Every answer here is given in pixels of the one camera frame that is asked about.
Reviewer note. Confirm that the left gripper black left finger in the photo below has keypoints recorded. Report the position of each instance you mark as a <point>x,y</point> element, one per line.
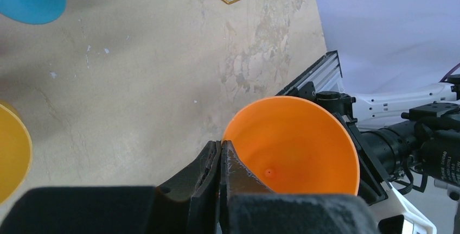
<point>186,203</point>

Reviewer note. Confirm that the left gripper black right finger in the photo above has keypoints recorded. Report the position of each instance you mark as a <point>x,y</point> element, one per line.
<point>248,206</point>

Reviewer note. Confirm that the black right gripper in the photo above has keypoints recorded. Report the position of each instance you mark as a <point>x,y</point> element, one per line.
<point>425,144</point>

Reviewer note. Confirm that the orange wine glass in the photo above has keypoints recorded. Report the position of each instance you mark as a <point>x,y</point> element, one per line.
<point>294,146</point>

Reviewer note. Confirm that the yellow wine glass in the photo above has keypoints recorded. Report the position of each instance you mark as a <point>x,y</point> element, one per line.
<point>16,151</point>

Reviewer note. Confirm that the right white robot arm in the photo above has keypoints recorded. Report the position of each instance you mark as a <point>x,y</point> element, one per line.
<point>377,111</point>

